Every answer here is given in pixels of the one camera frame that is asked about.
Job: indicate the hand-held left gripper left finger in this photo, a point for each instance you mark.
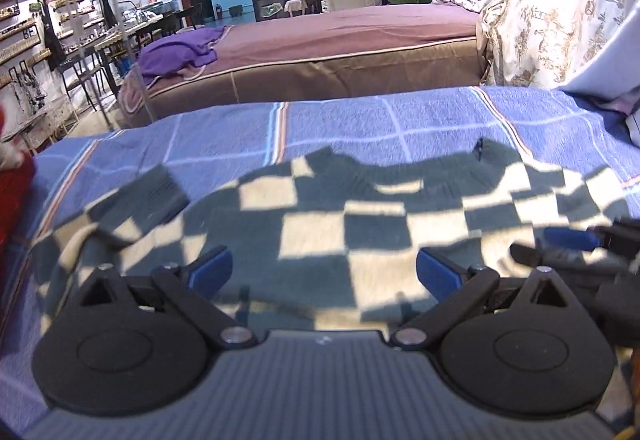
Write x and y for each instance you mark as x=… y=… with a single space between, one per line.
x=212 y=272

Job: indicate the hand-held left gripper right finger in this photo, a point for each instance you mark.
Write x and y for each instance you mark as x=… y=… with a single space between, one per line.
x=437 y=276

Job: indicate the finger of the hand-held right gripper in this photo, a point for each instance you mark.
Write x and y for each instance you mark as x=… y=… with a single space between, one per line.
x=570 y=239
x=531 y=255

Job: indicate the checkered green cream sweater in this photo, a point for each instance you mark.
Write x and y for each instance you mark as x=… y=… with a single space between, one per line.
x=320 y=230

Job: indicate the pale blue pillow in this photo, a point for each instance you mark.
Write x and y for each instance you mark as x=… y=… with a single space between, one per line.
x=607 y=64

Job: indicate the blue plaid bed sheet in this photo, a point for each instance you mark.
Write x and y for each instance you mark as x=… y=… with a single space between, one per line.
x=350 y=119

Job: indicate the red cloth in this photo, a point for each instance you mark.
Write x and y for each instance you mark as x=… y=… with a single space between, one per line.
x=15 y=190

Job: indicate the floral cream quilt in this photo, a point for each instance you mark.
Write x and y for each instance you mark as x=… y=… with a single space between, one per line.
x=550 y=19

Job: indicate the purple blanket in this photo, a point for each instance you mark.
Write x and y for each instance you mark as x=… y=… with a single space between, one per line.
x=170 y=52

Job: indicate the brown bed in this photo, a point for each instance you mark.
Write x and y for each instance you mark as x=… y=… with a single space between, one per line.
x=350 y=64

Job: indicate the black hanging apron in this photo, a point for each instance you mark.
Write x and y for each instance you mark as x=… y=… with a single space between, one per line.
x=52 y=39

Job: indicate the wall shelves of small goods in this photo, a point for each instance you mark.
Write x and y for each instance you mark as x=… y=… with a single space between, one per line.
x=25 y=32

